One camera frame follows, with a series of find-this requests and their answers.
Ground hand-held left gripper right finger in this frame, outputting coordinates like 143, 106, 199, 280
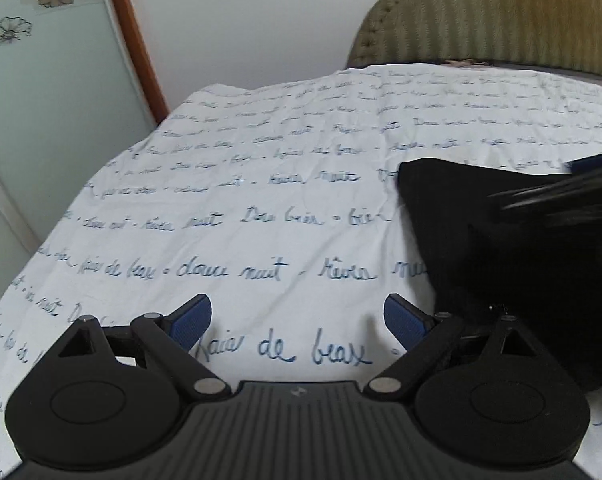
366, 293, 538, 402

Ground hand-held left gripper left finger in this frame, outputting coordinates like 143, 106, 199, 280
56, 293, 232, 404

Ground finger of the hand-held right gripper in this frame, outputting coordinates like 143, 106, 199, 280
485, 164, 602, 231
564, 148, 602, 177

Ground black pants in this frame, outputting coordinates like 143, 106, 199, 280
397, 157, 602, 393

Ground white script-printed bed sheet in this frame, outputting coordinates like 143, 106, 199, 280
0, 62, 602, 480

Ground olive striped headboard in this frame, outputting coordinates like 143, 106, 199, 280
345, 0, 602, 81

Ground brown wooden door frame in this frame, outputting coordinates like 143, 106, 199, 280
101, 0, 171, 126

